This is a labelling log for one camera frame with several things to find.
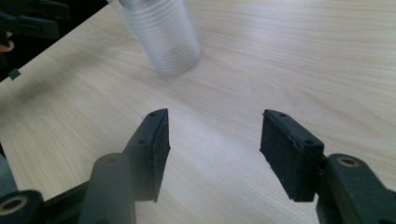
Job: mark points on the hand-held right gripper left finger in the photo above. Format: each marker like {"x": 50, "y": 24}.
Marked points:
{"x": 151, "y": 149}

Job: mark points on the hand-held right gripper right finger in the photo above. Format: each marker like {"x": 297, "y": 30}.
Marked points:
{"x": 289, "y": 155}

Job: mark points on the stack of clear plastic cups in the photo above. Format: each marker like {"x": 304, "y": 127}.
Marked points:
{"x": 165, "y": 37}

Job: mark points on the grey tape strip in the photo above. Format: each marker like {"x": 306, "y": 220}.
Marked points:
{"x": 14, "y": 74}

